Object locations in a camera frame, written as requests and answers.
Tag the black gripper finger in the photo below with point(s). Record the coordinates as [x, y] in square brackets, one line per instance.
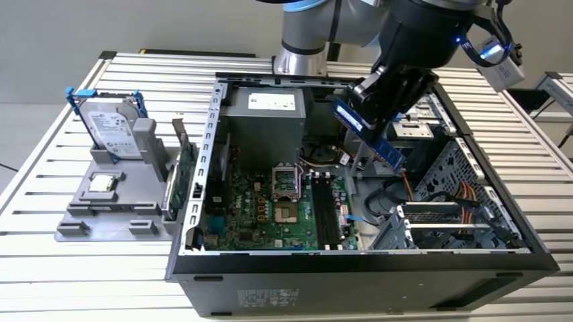
[411, 90]
[371, 100]

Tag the blue RAM stick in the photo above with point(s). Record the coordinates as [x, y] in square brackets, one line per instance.
[387, 147]

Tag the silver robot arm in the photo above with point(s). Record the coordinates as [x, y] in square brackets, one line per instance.
[299, 37]

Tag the black RAM slot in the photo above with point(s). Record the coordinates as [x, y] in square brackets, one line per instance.
[330, 211]
[319, 211]
[325, 211]

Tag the silver drive cage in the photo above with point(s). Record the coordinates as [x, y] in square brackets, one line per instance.
[421, 131]

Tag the black round cooler fan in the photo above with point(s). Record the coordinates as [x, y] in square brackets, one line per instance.
[321, 153]

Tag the grey power supply unit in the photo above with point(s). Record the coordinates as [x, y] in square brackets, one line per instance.
[263, 134]

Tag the CPU socket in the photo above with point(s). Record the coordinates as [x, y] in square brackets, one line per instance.
[286, 214]

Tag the black bar with yellow end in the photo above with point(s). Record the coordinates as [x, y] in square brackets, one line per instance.
[202, 53]

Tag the perforated metal disk bay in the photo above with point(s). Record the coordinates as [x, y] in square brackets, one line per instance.
[447, 226]

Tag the green motherboard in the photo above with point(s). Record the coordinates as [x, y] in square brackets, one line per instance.
[305, 234]

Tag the green graphics card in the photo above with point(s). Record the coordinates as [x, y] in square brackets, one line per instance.
[179, 181]

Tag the black open PC case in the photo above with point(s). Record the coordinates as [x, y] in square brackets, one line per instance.
[313, 288]

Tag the grey parts rack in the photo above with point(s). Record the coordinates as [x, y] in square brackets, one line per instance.
[134, 191]

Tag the hard disk in blue carrier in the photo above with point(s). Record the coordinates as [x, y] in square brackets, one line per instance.
[107, 127]

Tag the silver CPU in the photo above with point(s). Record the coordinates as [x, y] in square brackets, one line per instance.
[101, 183]

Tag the silver camera with blue light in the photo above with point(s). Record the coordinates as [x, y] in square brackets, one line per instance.
[505, 73]

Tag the aluminium frame table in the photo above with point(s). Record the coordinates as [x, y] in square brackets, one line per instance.
[553, 82]

